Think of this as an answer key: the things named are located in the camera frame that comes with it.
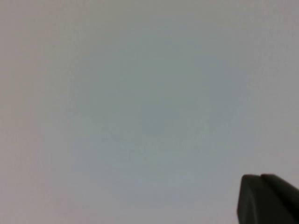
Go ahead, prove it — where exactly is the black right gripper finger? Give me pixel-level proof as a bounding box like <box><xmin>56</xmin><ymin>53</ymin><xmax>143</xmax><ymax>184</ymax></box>
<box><xmin>236</xmin><ymin>173</ymin><xmax>299</xmax><ymax>224</ymax></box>

